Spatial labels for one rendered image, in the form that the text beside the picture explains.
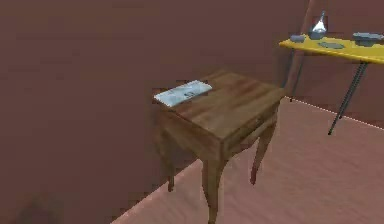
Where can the white flat book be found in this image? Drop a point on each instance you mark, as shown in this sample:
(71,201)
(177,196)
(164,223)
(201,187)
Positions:
(182,93)

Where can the brown wooden side table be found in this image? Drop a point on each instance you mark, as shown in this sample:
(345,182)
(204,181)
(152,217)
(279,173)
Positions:
(230,110)

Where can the small grey bowl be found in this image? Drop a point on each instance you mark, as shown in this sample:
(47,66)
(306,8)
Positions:
(297,38)

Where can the grey pointed vessel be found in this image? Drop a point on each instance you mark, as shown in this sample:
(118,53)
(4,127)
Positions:
(318,29)

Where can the flat grey plate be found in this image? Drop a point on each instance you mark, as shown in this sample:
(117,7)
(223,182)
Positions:
(330,44)

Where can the yellow table with grey legs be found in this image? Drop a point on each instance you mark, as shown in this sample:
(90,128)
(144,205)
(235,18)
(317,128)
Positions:
(346,50)

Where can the grey shallow pan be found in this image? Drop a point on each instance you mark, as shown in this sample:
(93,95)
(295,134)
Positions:
(367,38)

